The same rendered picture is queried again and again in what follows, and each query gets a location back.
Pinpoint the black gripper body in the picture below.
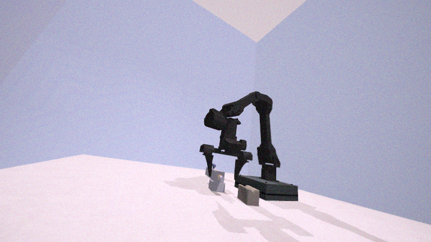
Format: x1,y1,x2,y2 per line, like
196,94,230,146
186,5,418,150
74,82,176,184
199,132,253,161

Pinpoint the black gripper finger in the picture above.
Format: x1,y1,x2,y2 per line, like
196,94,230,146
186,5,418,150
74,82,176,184
234,159,249,180
203,154,213,177

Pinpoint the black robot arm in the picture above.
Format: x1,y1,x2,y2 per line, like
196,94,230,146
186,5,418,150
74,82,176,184
204,91,281,182

